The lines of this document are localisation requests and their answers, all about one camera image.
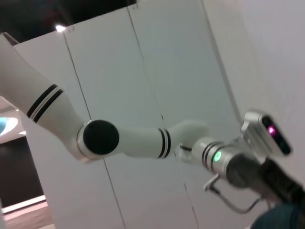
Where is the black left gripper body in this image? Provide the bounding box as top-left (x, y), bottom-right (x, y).
top-left (226, 154), bottom-right (305, 208)

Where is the dark teal insulated lunch bag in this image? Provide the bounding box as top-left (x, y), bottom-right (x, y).
top-left (250, 202), bottom-right (305, 229)

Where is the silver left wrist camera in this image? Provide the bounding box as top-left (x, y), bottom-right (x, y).
top-left (240, 110), bottom-right (292, 156)

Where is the left arm grey cable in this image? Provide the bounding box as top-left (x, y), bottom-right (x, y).
top-left (203, 175), bottom-right (275, 213)

